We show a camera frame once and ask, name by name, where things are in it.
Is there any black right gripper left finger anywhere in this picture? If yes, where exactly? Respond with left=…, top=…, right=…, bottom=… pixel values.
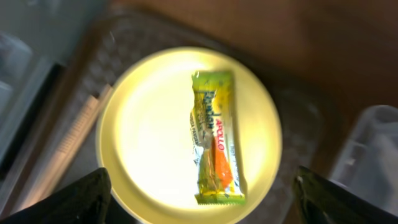
left=1, top=168, right=111, bottom=224

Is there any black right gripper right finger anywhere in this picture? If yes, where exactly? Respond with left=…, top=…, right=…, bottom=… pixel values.
left=294, top=166, right=397, bottom=224

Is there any green yellow snack wrapper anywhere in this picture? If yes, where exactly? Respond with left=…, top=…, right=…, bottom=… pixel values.
left=190, top=70, right=246, bottom=205

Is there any wooden chopstick left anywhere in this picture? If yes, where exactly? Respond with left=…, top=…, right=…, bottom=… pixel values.
left=17, top=96, right=100, bottom=211

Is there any wooden chopstick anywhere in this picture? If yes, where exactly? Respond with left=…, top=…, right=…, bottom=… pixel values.
left=17, top=96, right=100, bottom=211
left=42, top=84, right=113, bottom=188

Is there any clear plastic bin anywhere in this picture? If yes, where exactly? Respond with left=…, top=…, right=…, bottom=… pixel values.
left=329, top=105, right=397, bottom=216

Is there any wooden chopstick right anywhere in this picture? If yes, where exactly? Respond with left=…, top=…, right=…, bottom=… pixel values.
left=42, top=84, right=113, bottom=188

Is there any yellow plate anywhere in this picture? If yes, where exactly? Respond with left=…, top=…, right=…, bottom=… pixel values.
left=96, top=47, right=282, bottom=223

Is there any brown plastic tray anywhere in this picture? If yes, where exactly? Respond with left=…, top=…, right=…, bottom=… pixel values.
left=0, top=12, right=327, bottom=224

